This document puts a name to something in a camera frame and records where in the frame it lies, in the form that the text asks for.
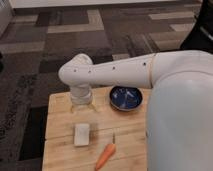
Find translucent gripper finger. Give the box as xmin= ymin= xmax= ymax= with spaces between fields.
xmin=88 ymin=103 xmax=97 ymax=112
xmin=70 ymin=104 xmax=78 ymax=113

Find white rectangular block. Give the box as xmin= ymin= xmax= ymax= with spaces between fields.
xmin=74 ymin=123 xmax=90 ymax=146

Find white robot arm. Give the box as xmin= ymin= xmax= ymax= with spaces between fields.
xmin=58 ymin=50 xmax=213 ymax=171

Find orange carrot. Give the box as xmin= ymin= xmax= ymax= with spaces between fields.
xmin=95 ymin=138 xmax=116 ymax=171

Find dark blue ceramic bowl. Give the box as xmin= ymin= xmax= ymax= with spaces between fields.
xmin=109 ymin=86 xmax=143 ymax=111

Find black furniture piece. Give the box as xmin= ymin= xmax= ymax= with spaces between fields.
xmin=180 ymin=0 xmax=213 ymax=54

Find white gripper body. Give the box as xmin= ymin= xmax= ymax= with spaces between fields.
xmin=70 ymin=84 xmax=92 ymax=105

